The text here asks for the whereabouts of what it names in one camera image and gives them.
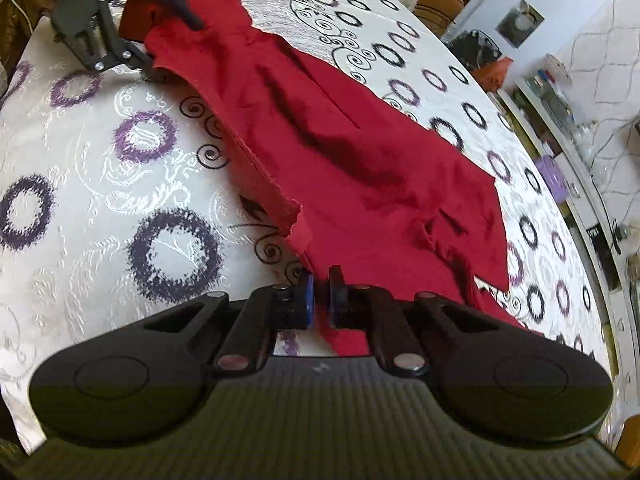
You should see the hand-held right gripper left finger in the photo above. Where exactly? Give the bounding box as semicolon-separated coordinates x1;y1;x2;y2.
145;272;316;376

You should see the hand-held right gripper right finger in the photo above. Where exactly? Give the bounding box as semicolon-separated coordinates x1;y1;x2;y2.
327;265;502;377

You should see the large red garment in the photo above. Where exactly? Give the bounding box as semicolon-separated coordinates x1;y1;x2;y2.
120;0;543;358

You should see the purple plastic stool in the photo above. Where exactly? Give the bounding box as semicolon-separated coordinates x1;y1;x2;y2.
534;154;572;205

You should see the orange bag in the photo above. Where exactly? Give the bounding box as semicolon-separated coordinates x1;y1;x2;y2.
472;56;516;93

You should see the dark bag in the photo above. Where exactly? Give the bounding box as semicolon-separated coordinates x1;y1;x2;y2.
442;29;502;70

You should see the white shelf unit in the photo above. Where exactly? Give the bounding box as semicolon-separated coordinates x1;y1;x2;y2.
497;50;640;411

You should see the white purple ring-patterned bedspread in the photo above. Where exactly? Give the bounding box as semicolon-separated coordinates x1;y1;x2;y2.
0;0;623;461

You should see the grey wall picture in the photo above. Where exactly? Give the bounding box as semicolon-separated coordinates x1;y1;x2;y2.
496;0;546;50

